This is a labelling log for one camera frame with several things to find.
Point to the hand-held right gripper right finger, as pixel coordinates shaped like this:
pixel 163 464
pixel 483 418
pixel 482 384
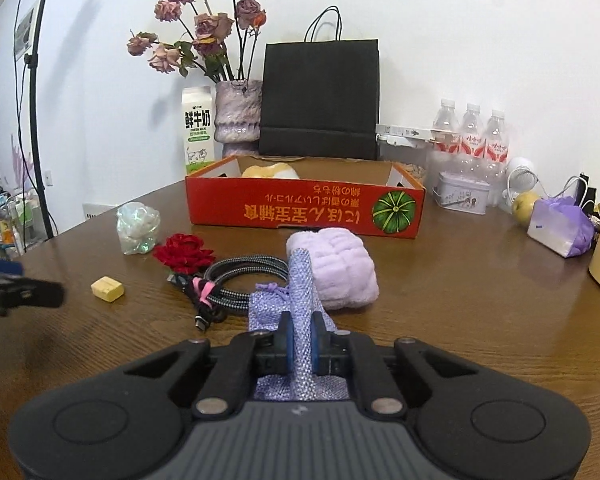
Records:
pixel 320 335

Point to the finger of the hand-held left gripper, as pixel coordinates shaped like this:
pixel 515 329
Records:
pixel 30 294
pixel 0 265

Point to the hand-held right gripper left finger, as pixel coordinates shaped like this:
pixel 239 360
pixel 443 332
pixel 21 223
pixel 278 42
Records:
pixel 286 335

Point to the purple glitter pouch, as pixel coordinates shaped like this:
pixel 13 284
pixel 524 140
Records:
pixel 300 285

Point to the lilac fluffy towel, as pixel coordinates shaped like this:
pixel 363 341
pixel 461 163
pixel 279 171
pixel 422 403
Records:
pixel 345 265

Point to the small yellow block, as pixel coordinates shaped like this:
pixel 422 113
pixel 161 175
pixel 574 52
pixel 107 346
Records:
pixel 107 289

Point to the iridescent plastic bag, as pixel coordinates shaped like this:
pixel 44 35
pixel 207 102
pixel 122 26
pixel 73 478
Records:
pixel 136 230

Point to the red cardboard box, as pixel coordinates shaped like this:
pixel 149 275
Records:
pixel 290 210

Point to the cluttered toiletries shelf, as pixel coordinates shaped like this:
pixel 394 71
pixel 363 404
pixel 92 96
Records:
pixel 10 220

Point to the purple dried plant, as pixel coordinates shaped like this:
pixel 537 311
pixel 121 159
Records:
pixel 22 165

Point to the red fabric flower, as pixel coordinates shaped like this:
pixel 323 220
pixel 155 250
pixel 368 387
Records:
pixel 182 252

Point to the black light stand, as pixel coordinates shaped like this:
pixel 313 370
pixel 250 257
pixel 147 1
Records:
pixel 34 110

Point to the clear plastic container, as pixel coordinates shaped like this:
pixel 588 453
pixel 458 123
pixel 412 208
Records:
pixel 405 160

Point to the small printed tin box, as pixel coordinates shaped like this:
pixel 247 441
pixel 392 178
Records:
pixel 460 195

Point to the long white box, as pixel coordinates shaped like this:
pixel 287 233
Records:
pixel 405 132

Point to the white green milk carton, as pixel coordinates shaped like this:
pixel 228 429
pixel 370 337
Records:
pixel 198 130

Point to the purple textured vase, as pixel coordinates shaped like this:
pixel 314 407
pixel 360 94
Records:
pixel 237 115

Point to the black paper bag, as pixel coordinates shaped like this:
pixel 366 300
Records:
pixel 320 100

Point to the clear water bottle red label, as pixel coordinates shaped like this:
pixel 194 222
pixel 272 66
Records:
pixel 446 135
pixel 496 145
pixel 472 140

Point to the yellow-green apple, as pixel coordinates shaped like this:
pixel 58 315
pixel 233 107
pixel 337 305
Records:
pixel 524 207

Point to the small white fan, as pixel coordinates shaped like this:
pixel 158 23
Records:
pixel 520 170

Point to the black charger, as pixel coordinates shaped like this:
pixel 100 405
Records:
pixel 585 180

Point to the dried pink rose bouquet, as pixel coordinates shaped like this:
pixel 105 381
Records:
pixel 212 25

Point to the white wall socket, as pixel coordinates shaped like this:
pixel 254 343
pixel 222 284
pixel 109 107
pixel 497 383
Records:
pixel 49 178

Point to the wall poster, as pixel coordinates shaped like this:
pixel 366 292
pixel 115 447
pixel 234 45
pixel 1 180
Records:
pixel 25 27

